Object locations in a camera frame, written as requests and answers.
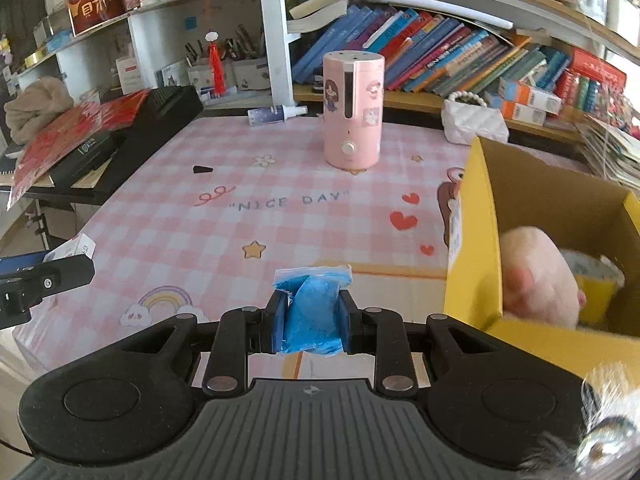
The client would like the blue bag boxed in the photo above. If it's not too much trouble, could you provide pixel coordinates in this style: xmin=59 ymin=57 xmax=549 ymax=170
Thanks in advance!
xmin=273 ymin=266 xmax=352 ymax=356

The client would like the yellow tape roll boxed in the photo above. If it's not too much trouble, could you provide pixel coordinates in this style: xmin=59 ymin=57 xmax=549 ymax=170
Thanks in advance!
xmin=561 ymin=249 xmax=625 ymax=327

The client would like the beige plush cloth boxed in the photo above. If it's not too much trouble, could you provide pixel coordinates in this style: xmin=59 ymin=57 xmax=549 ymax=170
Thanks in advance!
xmin=3 ymin=76 xmax=74 ymax=145

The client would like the yellow cardboard box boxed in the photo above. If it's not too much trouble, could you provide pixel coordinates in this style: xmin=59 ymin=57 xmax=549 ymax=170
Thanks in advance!
xmin=444 ymin=139 xmax=639 ymax=379

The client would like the white pen holder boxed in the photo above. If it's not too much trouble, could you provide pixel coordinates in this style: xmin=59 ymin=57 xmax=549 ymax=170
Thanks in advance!
xmin=186 ymin=58 xmax=270 ymax=101

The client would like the red tassel ornament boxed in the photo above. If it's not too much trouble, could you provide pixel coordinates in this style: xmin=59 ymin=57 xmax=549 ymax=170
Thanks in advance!
xmin=205 ymin=30 xmax=226 ymax=96

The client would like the blue spray bottle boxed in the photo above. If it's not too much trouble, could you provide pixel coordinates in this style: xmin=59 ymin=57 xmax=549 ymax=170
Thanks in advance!
xmin=247 ymin=105 xmax=308 ymax=127

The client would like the pink checkered tablecloth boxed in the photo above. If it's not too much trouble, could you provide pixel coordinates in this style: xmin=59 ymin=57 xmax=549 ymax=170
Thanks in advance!
xmin=14 ymin=117 xmax=469 ymax=374

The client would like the red gift bag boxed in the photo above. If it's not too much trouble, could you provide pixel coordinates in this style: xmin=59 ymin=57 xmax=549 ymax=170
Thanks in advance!
xmin=6 ymin=89 xmax=150 ymax=210

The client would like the pink plush toy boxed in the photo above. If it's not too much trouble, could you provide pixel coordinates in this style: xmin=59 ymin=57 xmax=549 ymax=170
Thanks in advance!
xmin=500 ymin=226 xmax=586 ymax=330

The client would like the small black wedge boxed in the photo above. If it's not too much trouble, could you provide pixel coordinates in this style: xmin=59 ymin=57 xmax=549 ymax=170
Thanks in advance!
xmin=192 ymin=165 xmax=214 ymax=174

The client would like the black long box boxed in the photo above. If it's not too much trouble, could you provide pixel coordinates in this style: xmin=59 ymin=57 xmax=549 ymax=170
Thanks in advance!
xmin=49 ymin=131 xmax=117 ymax=188

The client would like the pink cylindrical humidifier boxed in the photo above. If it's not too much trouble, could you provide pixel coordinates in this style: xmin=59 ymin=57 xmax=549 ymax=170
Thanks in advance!
xmin=323 ymin=50 xmax=385 ymax=171

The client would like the small white red box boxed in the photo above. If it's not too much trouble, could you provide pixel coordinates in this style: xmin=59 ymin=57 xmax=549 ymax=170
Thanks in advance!
xmin=43 ymin=233 xmax=96 ymax=262

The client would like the white quilted mini bag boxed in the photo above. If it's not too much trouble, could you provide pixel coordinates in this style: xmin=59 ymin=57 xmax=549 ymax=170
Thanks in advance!
xmin=442 ymin=91 xmax=509 ymax=145

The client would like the black keyboard piano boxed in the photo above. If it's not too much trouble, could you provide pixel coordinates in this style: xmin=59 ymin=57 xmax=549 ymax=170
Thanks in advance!
xmin=1 ymin=86 xmax=203 ymax=205

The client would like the stack of papers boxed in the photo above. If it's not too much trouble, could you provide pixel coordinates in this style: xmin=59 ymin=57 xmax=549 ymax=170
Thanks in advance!
xmin=576 ymin=117 xmax=640 ymax=195

